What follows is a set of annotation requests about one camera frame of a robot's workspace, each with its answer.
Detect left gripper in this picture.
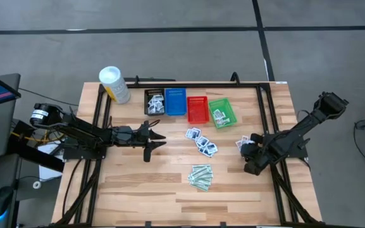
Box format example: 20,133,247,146
132,121,167,162

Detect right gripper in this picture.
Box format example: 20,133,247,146
240,132,281,177

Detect black plastic basket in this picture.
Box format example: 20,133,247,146
144,88,166,117

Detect blue plastic basket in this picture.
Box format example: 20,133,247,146
164,87,188,117

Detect green plastic basket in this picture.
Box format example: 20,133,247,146
207,97,238,130

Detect red plastic basket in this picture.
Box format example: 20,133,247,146
187,96,210,125

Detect black flat table clamp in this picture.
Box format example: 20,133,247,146
133,75,176,84

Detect white yellow wipes canister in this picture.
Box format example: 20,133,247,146
98,65,132,105

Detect white paper sheet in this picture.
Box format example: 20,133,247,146
38,144,65,181

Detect black support beam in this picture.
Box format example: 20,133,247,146
8,136,66,174

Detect black computer mouse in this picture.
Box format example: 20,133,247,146
0,185,15,219

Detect black left wrist camera cable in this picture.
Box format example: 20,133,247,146
107,115,162,129

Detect black aluminium rig frame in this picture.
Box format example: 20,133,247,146
51,80,324,228

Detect thin black floor cable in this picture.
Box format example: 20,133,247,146
19,87,80,107

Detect yellow cables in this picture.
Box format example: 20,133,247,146
11,131,66,144

